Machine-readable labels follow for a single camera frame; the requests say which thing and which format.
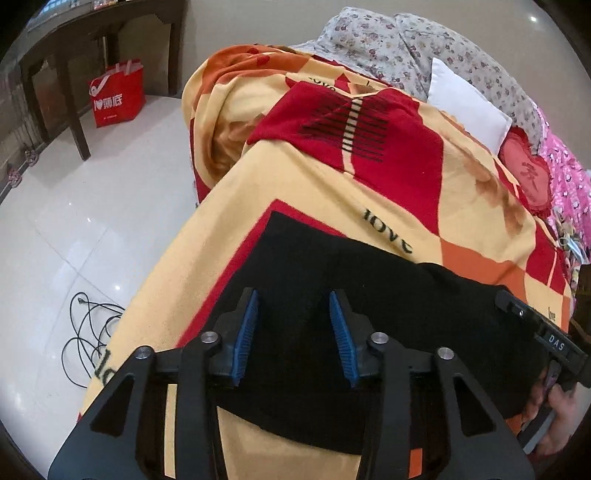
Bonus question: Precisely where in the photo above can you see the pink printed cloth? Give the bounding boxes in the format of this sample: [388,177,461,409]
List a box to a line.
[538,106,591,266]

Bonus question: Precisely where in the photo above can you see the red shopping bag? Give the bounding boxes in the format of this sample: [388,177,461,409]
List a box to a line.
[89,58,146,128]

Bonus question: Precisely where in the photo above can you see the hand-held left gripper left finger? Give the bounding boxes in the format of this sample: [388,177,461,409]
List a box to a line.
[48,287,260,480]

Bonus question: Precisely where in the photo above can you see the grey floral quilt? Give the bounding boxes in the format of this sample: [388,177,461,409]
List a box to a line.
[290,6,549,147]

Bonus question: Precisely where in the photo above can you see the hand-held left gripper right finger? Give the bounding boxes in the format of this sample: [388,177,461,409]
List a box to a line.
[328,290,536,480]

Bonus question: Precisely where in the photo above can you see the white pillow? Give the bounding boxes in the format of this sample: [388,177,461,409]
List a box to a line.
[427,58,513,155]

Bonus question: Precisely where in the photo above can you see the person's right hand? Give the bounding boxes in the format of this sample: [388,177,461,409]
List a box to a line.
[522,369,583,460]

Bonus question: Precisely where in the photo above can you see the yellow red printed blanket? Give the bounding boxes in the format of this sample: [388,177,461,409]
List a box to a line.
[76,45,578,480]

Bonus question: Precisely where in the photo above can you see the red round cushion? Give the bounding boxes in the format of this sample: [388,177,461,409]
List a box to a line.
[499,128,555,214]

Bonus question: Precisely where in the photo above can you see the black pants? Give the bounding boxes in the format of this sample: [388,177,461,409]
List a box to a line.
[171,211,561,455]

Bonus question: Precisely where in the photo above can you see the black cable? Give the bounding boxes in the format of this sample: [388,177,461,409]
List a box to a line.
[62,292,126,388]

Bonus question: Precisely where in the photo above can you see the dark wooden table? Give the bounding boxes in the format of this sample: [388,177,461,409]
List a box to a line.
[2,0,186,161]

